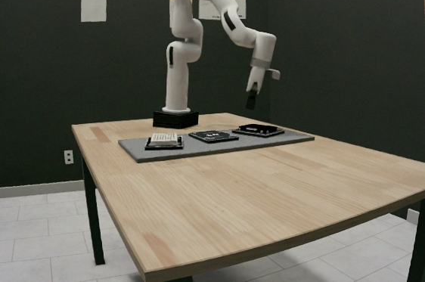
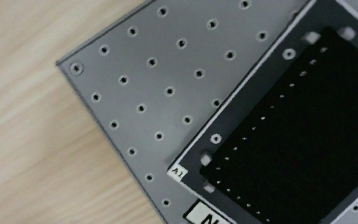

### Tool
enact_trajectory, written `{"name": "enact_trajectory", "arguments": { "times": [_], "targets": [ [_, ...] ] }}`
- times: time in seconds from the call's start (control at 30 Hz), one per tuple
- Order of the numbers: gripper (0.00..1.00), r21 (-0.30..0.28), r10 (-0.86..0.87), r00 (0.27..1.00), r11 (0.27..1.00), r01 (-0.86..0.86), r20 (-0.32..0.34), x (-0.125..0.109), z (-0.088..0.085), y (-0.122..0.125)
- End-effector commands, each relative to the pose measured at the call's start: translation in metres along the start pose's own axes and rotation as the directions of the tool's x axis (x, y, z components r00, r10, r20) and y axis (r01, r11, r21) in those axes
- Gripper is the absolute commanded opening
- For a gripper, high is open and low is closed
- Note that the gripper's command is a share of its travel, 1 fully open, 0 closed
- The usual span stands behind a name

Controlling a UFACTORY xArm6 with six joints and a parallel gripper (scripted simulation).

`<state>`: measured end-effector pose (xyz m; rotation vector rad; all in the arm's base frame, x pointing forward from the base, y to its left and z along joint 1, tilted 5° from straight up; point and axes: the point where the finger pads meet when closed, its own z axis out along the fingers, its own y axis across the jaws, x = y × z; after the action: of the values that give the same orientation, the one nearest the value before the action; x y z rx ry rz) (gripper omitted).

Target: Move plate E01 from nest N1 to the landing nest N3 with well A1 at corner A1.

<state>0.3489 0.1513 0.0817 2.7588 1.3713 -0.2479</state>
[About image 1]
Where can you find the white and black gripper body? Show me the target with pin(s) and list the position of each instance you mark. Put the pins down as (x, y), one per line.
(256, 75)

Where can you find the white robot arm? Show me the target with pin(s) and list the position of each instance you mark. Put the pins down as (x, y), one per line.
(180, 52)

